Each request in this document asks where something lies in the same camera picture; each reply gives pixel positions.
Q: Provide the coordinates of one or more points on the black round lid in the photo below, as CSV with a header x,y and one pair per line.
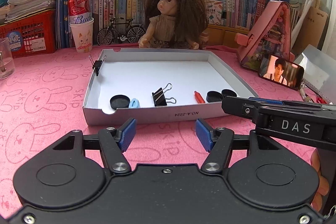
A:
x,y
119,102

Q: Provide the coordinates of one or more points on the red beer can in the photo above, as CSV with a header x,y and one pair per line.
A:
x,y
78,7

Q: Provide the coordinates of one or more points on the small plastic jar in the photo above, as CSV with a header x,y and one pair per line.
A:
x,y
204,40

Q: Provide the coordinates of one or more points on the wooden desk organizer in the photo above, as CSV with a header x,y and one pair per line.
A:
x,y
228,35

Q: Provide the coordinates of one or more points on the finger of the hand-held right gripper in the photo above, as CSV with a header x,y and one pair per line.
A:
x,y
236,107
265,101

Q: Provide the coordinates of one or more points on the large red plastic basket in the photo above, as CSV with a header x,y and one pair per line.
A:
x,y
39,29

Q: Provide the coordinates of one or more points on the large black binder clip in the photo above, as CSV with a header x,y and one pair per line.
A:
x,y
158,98

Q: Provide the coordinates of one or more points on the white colourful printed box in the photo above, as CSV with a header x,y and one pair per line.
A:
x,y
214,12

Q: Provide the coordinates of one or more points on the clear plastic folder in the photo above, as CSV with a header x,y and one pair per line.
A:
x,y
320,69

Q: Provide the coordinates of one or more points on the clear glass cup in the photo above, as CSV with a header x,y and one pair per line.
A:
x,y
6,64

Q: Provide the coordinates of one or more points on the curly-haired doll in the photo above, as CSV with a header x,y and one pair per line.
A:
x,y
162,22

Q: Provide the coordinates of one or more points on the white cardboard box tray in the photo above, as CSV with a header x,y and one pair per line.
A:
x,y
157,74

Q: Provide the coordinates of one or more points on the black model bicycle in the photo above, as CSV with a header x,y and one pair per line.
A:
x,y
121,37

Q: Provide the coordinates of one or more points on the row of books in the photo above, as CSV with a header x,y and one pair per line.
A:
x,y
123,3

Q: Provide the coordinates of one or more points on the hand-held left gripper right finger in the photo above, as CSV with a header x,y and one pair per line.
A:
x,y
204,134

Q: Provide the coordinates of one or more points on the small black binder clip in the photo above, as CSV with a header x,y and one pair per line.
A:
x,y
97,65

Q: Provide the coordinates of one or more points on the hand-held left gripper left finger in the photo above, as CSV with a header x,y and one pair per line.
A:
x,y
127,132

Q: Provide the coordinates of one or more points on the smartphone with lit screen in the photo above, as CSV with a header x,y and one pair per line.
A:
x,y
281,70

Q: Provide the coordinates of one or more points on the brown cardboard box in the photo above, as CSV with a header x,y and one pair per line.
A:
x,y
315,29

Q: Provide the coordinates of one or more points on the plain blue hair clip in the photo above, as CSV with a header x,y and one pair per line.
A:
x,y
134,103

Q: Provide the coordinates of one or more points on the person's right hand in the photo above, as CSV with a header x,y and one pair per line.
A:
x,y
319,187

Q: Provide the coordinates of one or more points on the white plastic pipe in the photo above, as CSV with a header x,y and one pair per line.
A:
x,y
305,14

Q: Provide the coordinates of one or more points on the white cat-print paper cup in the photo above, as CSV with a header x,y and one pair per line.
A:
x,y
82,37

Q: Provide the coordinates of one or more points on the pink bunny-print cloth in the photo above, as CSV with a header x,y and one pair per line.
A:
x,y
39,108

